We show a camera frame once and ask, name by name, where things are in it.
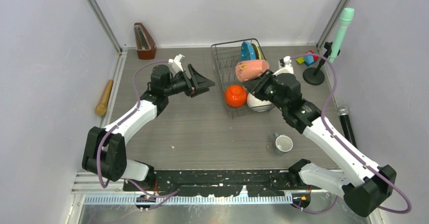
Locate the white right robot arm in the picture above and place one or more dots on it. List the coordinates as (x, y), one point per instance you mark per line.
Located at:
(361, 183)

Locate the black handheld microphone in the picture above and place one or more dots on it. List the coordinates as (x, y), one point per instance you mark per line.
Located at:
(343, 114)

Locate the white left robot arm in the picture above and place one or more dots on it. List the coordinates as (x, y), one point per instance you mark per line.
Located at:
(105, 149)

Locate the black microphone stand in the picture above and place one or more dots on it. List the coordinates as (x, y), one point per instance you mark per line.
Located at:
(314, 75)

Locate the round woven bamboo mat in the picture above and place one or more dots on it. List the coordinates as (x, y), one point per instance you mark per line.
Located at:
(256, 51)

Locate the black wire dish rack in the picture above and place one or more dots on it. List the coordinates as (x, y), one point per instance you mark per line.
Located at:
(236, 63)

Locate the wooden rolling pin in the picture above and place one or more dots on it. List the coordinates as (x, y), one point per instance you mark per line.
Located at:
(101, 108)

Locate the blue plate with bamboo mat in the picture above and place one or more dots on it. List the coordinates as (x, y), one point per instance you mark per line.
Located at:
(247, 51)

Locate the mint green microphone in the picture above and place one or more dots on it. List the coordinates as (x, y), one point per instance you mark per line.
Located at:
(345, 20)

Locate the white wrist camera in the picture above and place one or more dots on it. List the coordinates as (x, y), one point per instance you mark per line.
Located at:
(176, 63)
(285, 66)

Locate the brown wooden metronome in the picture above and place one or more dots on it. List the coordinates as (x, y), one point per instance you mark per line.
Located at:
(145, 45)

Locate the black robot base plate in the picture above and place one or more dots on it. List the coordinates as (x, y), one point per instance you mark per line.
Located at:
(224, 183)

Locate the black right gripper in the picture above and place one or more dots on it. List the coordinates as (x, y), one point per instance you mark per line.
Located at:
(255, 86)

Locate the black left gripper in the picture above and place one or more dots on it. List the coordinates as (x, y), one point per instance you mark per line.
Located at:
(201, 83)

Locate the pink floral mug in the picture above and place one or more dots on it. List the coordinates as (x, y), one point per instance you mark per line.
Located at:
(248, 70)

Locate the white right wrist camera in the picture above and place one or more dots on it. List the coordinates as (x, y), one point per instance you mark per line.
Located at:
(285, 66)

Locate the white bowl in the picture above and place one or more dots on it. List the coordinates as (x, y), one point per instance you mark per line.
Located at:
(258, 105)

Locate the grey mug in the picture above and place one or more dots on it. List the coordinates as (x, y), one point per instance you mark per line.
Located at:
(282, 144)

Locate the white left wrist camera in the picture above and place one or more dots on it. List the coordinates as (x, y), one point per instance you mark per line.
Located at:
(176, 63)

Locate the orange plastic bowl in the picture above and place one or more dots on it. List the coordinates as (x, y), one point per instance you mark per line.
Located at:
(235, 96)

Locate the colourful toy blocks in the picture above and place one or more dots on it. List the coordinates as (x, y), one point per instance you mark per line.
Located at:
(307, 60)

